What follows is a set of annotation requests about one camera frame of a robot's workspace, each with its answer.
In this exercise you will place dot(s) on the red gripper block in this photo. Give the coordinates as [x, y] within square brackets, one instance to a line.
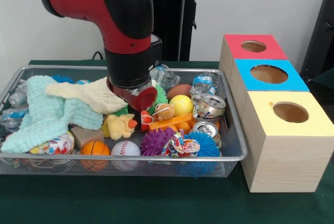
[146, 98]

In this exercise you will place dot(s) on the yellow plush duck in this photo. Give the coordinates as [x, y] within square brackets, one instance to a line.
[120, 126]

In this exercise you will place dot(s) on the colourful print cloth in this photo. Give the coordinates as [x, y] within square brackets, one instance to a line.
[180, 144]

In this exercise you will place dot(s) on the cream waffle cloth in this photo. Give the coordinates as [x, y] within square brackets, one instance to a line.
[86, 92]

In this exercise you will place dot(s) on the mint green waffle cloth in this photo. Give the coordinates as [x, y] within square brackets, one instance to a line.
[44, 119]

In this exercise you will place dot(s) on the silver mesh bin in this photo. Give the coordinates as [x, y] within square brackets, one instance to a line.
[15, 165]

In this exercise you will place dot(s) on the wooden three-hole box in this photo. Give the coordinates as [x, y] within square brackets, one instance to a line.
[287, 161]

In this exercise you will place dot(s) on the brown plush bear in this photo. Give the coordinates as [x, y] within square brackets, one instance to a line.
[164, 111]

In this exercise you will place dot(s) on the purple spiky ball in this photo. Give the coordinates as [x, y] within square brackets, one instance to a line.
[155, 143]

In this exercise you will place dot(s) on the white toy baseball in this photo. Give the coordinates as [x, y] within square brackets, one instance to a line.
[125, 149]

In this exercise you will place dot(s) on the orange toy brick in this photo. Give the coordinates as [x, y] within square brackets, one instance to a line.
[169, 123]

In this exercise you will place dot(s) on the orange toy basketball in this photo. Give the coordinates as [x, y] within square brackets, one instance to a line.
[95, 148]

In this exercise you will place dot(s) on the crushed can with gold print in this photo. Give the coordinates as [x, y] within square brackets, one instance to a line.
[208, 107]

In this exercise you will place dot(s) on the blue fuzzy ball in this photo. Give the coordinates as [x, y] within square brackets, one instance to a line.
[206, 144]

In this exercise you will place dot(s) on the dark green tablecloth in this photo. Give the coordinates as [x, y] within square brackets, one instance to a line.
[130, 200]
[324, 83]

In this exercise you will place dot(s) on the black chair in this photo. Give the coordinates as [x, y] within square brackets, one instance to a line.
[321, 38]

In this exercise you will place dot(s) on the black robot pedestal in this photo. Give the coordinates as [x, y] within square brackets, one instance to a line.
[177, 25]

